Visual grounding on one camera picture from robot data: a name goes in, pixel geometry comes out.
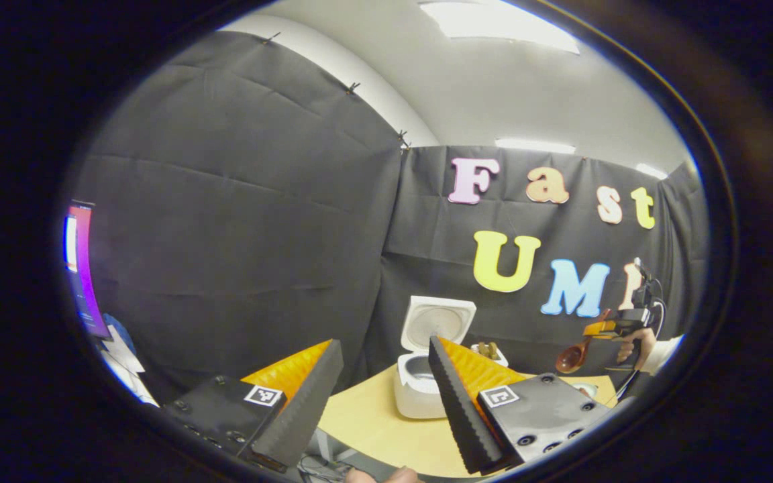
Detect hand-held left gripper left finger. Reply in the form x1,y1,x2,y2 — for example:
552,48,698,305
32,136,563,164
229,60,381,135
162,339,345,472

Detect white paper sheets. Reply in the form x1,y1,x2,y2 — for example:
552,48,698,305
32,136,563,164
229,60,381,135
101,325,160,408

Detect white rice cooker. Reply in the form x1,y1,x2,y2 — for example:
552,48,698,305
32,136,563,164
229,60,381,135
393,295,478,421

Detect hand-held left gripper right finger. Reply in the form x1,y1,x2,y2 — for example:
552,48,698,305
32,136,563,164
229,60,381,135
428,335,619,476

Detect blue object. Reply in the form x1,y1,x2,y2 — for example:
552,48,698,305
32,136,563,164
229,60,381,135
101,313,136,357

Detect brown wooden spoon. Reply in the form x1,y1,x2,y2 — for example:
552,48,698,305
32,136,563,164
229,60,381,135
554,309,613,375

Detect computer monitor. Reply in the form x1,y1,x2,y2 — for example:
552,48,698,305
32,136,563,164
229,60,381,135
62,199,114,340

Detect white toaster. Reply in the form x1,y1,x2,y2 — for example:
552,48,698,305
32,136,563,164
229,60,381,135
470,341,510,369

